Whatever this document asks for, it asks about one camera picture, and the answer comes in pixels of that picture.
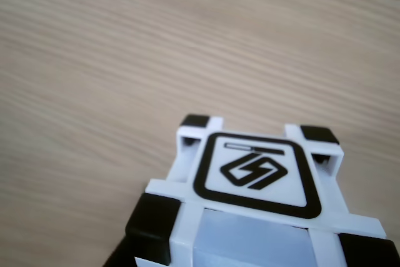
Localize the white cube zigzag-diamond symbol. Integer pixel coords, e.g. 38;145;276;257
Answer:
124;114;400;267

